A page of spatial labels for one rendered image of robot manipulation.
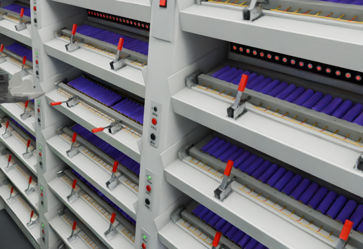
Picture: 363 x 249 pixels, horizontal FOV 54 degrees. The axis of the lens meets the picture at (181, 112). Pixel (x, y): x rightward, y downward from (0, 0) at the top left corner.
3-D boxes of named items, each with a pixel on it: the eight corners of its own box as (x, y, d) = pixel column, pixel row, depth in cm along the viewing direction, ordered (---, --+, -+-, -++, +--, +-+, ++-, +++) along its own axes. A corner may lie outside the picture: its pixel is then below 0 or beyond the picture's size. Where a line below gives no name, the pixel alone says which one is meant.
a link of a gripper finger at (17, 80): (35, 71, 104) (6, 75, 96) (35, 91, 106) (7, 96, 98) (28, 69, 105) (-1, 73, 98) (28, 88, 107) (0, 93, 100)
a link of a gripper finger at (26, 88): (46, 79, 97) (9, 80, 93) (46, 100, 99) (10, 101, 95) (45, 76, 100) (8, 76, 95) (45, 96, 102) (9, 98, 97)
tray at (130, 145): (144, 167, 101) (136, 141, 95) (48, 103, 140) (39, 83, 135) (192, 130, 111) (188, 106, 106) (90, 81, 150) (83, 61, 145)
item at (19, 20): (35, 49, 139) (21, 15, 131) (-16, 25, 178) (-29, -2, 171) (80, 30, 150) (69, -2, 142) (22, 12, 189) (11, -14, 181)
